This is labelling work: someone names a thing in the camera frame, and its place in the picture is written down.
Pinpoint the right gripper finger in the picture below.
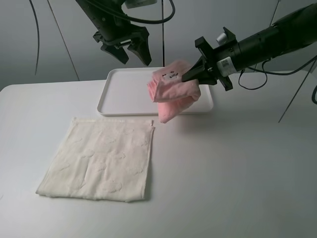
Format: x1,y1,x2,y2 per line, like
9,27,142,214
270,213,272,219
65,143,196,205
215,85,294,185
182,57,208,82
197,74,218,85

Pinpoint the white rectangular plastic tray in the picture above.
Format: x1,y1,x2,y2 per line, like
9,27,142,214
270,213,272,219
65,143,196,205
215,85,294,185
97,66,214,117

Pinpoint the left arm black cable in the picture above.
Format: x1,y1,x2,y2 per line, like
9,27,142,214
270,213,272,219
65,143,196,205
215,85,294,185
27,0,177,75

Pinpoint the pink towel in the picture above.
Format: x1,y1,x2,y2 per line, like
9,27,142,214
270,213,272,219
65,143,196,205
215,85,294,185
147,60,201,123

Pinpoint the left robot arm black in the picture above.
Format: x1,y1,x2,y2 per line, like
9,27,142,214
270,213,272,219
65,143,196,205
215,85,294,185
77,0,152,66

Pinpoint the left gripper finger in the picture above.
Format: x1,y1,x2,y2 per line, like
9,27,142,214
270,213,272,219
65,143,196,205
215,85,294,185
128,41,152,66
103,44,129,64

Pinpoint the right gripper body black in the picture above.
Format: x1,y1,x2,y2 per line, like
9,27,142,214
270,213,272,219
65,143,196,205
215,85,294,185
195,37,237,91

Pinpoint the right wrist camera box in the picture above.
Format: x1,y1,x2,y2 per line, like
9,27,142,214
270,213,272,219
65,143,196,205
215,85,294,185
216,27,236,46

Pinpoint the cream white towel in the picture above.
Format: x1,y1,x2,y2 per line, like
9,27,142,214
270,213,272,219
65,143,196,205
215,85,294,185
36,118,155,202

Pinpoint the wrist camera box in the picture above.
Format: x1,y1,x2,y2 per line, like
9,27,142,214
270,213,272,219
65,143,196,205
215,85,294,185
216,27,236,46
124,0,157,9

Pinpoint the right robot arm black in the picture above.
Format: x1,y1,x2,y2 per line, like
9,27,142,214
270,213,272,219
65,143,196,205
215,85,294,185
182,4,317,91

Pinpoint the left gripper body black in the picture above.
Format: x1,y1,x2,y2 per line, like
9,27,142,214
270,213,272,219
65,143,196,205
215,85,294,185
92,16,149,49

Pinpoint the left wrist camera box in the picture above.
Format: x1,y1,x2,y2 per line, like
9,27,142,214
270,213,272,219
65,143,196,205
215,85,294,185
124,0,157,9

